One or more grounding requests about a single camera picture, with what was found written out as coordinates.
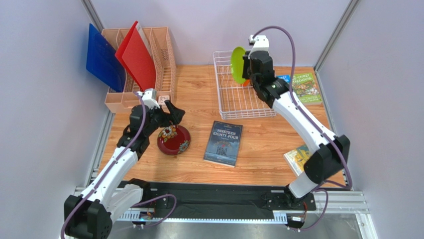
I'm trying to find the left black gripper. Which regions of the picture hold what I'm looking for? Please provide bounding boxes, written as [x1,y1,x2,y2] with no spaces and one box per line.
[144,100,185,136]

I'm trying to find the orange plate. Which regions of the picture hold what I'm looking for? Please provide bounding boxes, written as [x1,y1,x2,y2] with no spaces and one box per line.
[241,80,250,87]

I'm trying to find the green plate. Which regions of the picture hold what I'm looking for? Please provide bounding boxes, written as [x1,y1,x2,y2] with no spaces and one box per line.
[230,46,246,85]

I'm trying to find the red floral plate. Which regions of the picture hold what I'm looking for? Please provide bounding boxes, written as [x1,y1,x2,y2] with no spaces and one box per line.
[157,125,191,155]

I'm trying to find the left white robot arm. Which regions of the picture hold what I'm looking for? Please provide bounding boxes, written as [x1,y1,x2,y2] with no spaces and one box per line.
[60,100,186,239]

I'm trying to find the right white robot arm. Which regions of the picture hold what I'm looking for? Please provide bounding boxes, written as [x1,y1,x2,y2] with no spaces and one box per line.
[242,51,350,198]

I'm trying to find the white power adapter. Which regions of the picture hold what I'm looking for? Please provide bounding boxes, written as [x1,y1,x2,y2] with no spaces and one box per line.
[159,95,170,103]

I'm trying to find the green treehouse book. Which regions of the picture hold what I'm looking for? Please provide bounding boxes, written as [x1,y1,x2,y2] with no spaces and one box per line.
[292,73,322,105]

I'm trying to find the Nineteen Eighty-Four book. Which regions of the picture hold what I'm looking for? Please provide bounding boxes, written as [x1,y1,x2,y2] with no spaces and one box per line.
[203,121,243,168]

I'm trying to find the pink plastic file organizer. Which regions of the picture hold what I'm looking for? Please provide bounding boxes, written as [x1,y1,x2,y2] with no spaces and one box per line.
[105,27,177,114]

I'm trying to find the red plastic folder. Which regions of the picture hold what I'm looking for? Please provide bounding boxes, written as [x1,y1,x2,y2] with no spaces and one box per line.
[115,21,156,91]

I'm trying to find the black base mat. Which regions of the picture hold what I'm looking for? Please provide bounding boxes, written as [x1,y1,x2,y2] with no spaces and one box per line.
[112,180,317,220]

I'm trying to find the blue plastic folder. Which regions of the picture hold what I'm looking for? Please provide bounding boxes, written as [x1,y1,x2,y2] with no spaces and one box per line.
[86,24,126,92]

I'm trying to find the yellow illustrated book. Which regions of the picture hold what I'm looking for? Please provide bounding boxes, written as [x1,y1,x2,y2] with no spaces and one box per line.
[284,144,311,177]

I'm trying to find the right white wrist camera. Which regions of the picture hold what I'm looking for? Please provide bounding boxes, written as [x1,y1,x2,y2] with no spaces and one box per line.
[248,35,269,59]

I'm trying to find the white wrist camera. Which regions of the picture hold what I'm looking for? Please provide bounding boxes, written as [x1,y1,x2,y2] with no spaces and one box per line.
[248,35,269,59]
[135,88,160,109]

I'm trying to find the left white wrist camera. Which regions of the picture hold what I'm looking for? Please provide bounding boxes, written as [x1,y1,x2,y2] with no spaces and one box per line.
[135,88,160,109]

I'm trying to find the white wire dish rack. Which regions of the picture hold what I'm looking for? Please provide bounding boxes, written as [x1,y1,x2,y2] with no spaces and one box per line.
[213,51,276,120]

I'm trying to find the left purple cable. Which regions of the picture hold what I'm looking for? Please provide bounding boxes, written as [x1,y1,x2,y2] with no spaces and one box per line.
[59,91,178,239]

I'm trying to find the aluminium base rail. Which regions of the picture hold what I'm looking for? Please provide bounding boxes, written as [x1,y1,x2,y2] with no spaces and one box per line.
[65,182,377,239]

